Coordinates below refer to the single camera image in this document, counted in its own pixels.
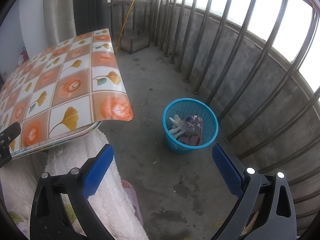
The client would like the clear plastic bag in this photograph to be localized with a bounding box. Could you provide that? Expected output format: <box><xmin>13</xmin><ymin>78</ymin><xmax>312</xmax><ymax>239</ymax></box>
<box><xmin>184</xmin><ymin>114</ymin><xmax>203</xmax><ymax>132</ymax></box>

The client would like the metal balcony railing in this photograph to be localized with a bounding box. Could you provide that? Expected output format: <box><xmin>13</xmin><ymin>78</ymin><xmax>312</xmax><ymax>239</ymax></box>
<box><xmin>110</xmin><ymin>0</ymin><xmax>320</xmax><ymax>220</ymax></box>

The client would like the flower bouquet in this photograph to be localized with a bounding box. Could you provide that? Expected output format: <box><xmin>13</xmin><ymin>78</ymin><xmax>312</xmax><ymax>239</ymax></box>
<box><xmin>17</xmin><ymin>44</ymin><xmax>32</xmax><ymax>67</ymax></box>

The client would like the yellow broom handle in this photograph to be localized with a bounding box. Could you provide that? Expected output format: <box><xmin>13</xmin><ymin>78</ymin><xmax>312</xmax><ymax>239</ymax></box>
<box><xmin>114</xmin><ymin>0</ymin><xmax>142</xmax><ymax>53</ymax></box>

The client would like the grey curtain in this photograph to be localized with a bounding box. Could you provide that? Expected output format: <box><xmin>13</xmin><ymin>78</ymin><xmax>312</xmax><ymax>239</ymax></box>
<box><xmin>43</xmin><ymin>0</ymin><xmax>75</xmax><ymax>47</ymax></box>

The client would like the pink slipper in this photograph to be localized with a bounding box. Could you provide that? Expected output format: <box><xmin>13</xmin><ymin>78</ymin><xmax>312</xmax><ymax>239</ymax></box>
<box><xmin>121</xmin><ymin>179</ymin><xmax>144</xmax><ymax>224</ymax></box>

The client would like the dark cabinet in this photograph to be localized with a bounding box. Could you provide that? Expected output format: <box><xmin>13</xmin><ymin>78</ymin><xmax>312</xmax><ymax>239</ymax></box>
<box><xmin>72</xmin><ymin>0</ymin><xmax>112</xmax><ymax>37</ymax></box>

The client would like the blue mesh wastebasket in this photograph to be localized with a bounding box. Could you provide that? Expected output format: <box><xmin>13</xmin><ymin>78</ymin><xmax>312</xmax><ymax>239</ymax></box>
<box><xmin>162</xmin><ymin>98</ymin><xmax>219</xmax><ymax>155</ymax></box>

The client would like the white fluffy robe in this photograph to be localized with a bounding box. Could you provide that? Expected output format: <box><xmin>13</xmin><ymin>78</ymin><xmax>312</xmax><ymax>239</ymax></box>
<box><xmin>0</xmin><ymin>129</ymin><xmax>150</xmax><ymax>240</ymax></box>

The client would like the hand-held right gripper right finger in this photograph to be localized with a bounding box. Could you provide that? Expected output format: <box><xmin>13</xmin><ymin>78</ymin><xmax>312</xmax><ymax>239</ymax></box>
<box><xmin>212</xmin><ymin>143</ymin><xmax>298</xmax><ymax>240</ymax></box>

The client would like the red and white plastic bag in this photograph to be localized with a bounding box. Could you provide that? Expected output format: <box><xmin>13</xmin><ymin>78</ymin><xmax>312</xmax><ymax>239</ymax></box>
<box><xmin>176</xmin><ymin>130</ymin><xmax>202</xmax><ymax>146</ymax></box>

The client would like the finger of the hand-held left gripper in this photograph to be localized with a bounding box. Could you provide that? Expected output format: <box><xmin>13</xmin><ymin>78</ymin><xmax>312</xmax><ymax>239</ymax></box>
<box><xmin>0</xmin><ymin>122</ymin><xmax>22</xmax><ymax>168</ymax></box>

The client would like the white glove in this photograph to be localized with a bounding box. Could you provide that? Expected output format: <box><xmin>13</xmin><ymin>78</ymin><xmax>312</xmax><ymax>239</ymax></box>
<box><xmin>168</xmin><ymin>114</ymin><xmax>190</xmax><ymax>138</ymax></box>

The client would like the grey dustpan box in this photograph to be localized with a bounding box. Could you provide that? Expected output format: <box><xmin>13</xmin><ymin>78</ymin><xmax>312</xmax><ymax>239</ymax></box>
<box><xmin>120</xmin><ymin>29</ymin><xmax>151</xmax><ymax>55</ymax></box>

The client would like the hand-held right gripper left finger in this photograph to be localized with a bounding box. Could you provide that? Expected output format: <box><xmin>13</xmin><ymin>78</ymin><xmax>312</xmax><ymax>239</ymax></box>
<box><xmin>29</xmin><ymin>144</ymin><xmax>114</xmax><ymax>240</ymax></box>

